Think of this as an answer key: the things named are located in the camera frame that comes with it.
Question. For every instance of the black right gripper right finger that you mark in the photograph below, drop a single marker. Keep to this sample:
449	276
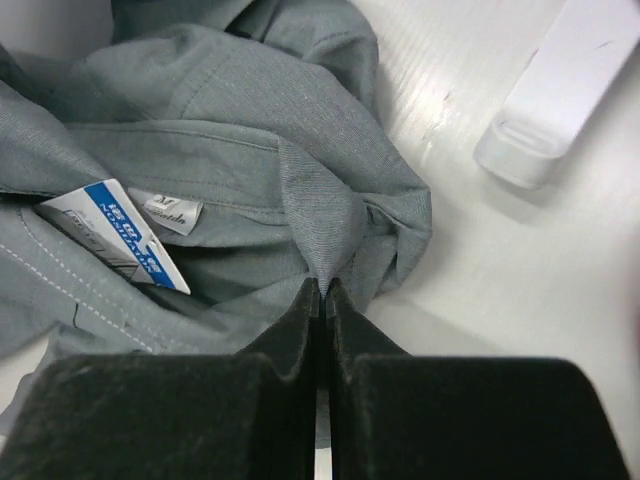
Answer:
399	416

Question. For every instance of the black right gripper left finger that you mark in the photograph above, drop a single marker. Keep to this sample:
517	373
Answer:
250	415

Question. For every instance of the grey button-up shirt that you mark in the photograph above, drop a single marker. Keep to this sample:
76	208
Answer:
264	113

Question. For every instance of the white woven size label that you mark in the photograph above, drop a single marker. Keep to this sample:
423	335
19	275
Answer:
175	214

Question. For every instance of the blue white paper hang tag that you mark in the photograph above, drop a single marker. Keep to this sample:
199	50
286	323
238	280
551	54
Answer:
103	219

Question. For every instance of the white rack base foot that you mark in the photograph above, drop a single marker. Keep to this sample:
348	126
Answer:
566	78

